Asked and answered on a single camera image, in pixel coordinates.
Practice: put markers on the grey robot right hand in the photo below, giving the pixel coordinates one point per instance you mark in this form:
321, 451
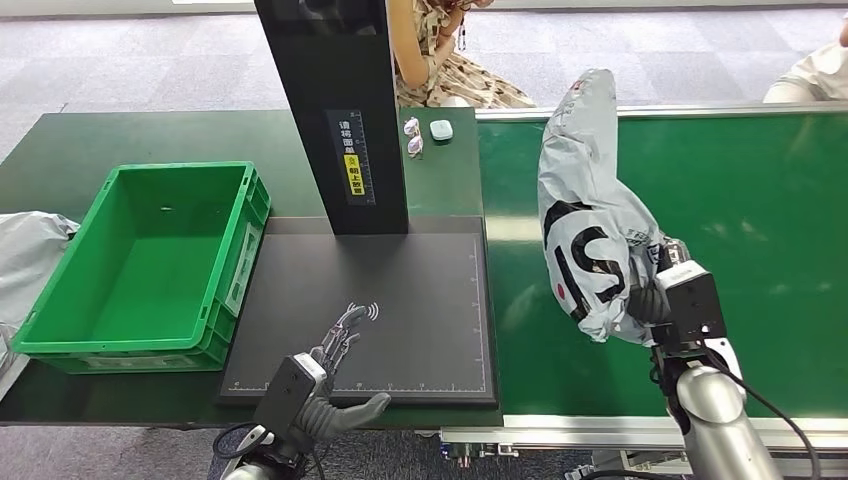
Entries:
646, 305

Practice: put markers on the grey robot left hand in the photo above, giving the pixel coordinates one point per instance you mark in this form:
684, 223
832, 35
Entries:
344, 417

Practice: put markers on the grey courier package bag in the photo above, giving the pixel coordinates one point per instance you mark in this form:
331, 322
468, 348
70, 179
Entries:
590, 199

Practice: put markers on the black weighing scale platform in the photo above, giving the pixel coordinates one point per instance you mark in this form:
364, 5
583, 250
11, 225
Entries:
411, 285

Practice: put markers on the green conveyor belt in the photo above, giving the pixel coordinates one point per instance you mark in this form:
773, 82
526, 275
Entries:
748, 185

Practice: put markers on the green plastic crate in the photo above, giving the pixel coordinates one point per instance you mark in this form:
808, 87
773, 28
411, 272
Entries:
152, 265

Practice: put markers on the black yellow column label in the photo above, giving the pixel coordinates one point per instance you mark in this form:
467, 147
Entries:
351, 159

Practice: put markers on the white earbuds case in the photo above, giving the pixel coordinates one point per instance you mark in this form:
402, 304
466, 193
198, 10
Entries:
441, 130

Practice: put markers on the person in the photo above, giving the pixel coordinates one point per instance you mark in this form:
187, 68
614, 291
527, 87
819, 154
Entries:
815, 73
457, 79

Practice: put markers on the black scale column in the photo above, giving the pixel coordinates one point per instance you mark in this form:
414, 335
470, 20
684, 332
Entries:
331, 66

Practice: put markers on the grey plastic parcel bag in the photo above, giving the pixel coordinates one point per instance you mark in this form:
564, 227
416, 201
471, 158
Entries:
26, 265

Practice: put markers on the dark green table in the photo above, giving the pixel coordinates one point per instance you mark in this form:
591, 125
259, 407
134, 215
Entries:
99, 142

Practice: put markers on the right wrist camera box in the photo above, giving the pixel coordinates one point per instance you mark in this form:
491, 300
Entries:
692, 305

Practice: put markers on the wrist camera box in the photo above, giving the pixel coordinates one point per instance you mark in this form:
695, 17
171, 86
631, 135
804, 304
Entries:
288, 397
692, 305

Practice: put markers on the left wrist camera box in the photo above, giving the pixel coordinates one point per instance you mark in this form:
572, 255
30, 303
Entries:
288, 397

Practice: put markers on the grey metal connector bracket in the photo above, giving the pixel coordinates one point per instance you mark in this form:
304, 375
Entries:
470, 450

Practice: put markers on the aluminium conveyor rail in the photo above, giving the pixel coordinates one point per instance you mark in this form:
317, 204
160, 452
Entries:
729, 109
583, 437

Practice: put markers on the clear frame eyeglasses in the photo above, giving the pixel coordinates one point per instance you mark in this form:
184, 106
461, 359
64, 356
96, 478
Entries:
415, 142

